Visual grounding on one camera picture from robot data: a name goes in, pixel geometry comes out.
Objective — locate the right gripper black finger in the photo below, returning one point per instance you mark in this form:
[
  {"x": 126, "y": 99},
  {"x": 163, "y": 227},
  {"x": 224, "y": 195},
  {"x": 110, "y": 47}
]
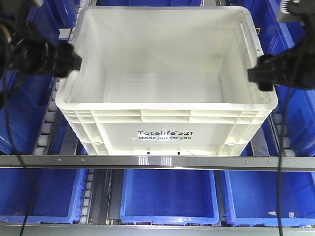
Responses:
[
  {"x": 262, "y": 63},
  {"x": 260, "y": 75}
]

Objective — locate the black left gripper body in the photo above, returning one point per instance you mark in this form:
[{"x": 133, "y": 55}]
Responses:
[{"x": 24, "y": 48}]

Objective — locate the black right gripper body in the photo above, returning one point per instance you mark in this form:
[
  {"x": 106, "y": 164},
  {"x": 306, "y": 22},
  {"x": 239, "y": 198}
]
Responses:
[{"x": 295, "y": 68}]

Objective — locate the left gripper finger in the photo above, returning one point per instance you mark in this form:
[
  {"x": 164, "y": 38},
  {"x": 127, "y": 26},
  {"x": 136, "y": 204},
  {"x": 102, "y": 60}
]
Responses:
[
  {"x": 67, "y": 56},
  {"x": 62, "y": 72}
]

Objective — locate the white plastic Totelife tote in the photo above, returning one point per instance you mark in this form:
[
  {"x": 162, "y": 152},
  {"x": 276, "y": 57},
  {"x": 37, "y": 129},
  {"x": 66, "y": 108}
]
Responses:
[{"x": 165, "y": 81}]

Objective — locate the right shelf blue bin left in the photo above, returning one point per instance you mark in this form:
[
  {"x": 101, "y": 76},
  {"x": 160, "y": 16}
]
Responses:
[{"x": 26, "y": 93}]

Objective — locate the right shelf left roller track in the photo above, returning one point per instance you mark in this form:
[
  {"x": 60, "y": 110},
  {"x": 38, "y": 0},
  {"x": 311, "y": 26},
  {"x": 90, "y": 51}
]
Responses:
[{"x": 49, "y": 122}]

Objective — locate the shelf roller track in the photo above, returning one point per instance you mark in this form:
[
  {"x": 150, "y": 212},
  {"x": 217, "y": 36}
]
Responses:
[
  {"x": 49, "y": 122},
  {"x": 281, "y": 130},
  {"x": 84, "y": 219}
]

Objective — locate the right shelf lower left bin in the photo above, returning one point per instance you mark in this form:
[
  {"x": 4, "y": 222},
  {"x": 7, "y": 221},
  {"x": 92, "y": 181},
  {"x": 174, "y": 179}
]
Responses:
[{"x": 58, "y": 197}]

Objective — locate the right shelf lower roller track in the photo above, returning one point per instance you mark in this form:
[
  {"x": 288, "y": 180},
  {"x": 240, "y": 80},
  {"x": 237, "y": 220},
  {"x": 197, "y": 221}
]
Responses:
[{"x": 84, "y": 219}]

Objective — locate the right shelf lower middle bin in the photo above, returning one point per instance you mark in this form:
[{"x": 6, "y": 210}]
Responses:
[{"x": 169, "y": 197}]

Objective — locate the right shelf steel rail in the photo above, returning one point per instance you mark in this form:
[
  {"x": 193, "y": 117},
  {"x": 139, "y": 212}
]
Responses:
[{"x": 179, "y": 162}]

